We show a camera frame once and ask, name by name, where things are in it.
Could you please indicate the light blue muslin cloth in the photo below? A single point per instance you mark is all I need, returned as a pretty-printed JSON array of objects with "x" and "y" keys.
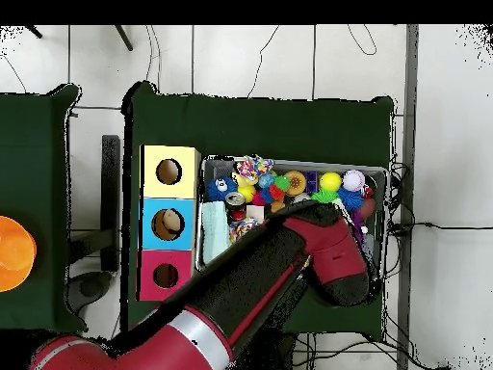
[{"x": 215, "y": 231}]

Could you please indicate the orange plastic bowl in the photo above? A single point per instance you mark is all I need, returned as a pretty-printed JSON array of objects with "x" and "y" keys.
[{"x": 15, "y": 254}]

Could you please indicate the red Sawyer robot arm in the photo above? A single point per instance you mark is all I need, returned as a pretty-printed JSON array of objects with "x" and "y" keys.
[{"x": 246, "y": 277}]

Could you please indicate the shallow clear mesh bin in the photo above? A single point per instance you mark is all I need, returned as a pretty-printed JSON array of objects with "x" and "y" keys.
[{"x": 215, "y": 165}]

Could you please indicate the wooden three-hole box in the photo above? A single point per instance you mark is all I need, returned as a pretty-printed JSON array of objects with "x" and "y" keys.
[{"x": 169, "y": 192}]

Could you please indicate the yellow smooth ball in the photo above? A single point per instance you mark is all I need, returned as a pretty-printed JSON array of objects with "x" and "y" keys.
[
  {"x": 330, "y": 181},
  {"x": 247, "y": 192}
]

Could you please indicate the crushed drink can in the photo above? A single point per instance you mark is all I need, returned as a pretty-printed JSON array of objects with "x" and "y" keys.
[{"x": 235, "y": 199}]

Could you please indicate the blue spiky ball with eyes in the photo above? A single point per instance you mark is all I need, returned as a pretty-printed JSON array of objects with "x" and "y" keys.
[{"x": 219, "y": 187}]

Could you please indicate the burger toy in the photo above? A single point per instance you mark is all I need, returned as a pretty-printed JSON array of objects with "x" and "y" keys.
[{"x": 295, "y": 183}]

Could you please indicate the dark green table cloth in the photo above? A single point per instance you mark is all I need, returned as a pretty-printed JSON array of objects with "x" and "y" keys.
[{"x": 250, "y": 127}]

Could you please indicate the green spiky ball with eyes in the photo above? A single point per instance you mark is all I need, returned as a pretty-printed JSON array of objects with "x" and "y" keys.
[{"x": 325, "y": 195}]

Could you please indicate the white baseball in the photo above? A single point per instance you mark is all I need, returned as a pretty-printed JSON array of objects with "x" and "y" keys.
[{"x": 354, "y": 180}]

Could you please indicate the black stand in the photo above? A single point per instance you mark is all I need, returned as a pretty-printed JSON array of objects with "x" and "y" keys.
[{"x": 111, "y": 192}]

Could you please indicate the green covered side table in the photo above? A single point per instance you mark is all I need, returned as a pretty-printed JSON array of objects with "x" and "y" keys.
[{"x": 38, "y": 154}]

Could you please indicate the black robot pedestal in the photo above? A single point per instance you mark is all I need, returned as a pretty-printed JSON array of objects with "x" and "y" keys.
[{"x": 273, "y": 354}]

